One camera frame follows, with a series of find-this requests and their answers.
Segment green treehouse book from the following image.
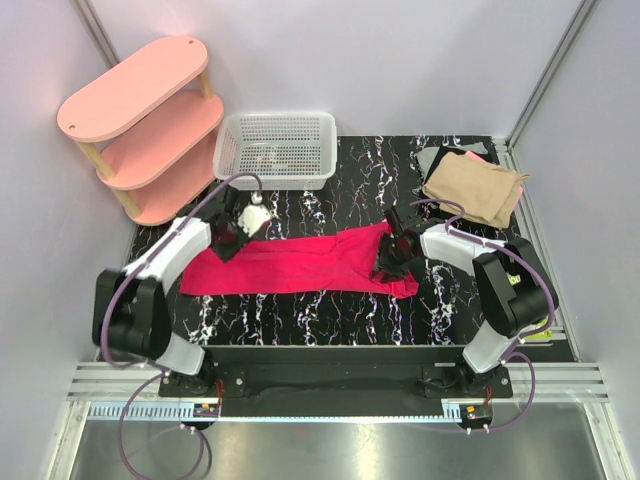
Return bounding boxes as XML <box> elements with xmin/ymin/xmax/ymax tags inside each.
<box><xmin>524</xmin><ymin>329</ymin><xmax>553</xmax><ymax>344</ymax></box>

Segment folded beige t shirt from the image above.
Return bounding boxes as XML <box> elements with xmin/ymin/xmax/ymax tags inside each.
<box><xmin>422</xmin><ymin>153</ymin><xmax>529</xmax><ymax>229</ymax></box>

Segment red t shirt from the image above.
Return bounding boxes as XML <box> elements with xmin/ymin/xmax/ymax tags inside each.
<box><xmin>180</xmin><ymin>222</ymin><xmax>419</xmax><ymax>299</ymax></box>

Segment pink three-tier shelf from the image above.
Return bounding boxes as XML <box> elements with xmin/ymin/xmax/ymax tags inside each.
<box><xmin>57</xmin><ymin>36</ymin><xmax>224</xmax><ymax>226</ymax></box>

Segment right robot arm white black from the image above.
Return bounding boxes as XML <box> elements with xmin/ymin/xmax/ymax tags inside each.
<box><xmin>371</xmin><ymin>204</ymin><xmax>558</xmax><ymax>399</ymax></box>

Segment white perforated plastic basket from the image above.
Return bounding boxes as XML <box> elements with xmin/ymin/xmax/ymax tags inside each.
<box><xmin>213</xmin><ymin>112</ymin><xmax>338</xmax><ymax>191</ymax></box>

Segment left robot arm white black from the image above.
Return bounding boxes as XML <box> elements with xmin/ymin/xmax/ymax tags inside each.
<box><xmin>92</xmin><ymin>185</ymin><xmax>270</xmax><ymax>396</ymax></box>

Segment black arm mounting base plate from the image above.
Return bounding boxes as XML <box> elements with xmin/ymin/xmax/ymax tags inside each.
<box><xmin>159</xmin><ymin>346</ymin><xmax>512</xmax><ymax>398</ymax></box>

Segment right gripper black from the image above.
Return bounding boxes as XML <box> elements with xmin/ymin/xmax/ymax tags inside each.
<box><xmin>369</xmin><ymin>232</ymin><xmax>416</xmax><ymax>284</ymax></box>

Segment grey folded cloth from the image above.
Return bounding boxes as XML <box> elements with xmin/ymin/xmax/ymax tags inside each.
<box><xmin>416</xmin><ymin>142</ymin><xmax>491</xmax><ymax>179</ymax></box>

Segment pink folded cloth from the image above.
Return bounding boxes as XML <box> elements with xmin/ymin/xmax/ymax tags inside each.
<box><xmin>465</xmin><ymin>151</ymin><xmax>524</xmax><ymax>209</ymax></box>

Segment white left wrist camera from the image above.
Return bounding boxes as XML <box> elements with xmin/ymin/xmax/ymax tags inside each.
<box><xmin>237</xmin><ymin>204</ymin><xmax>271</xmax><ymax>238</ymax></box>

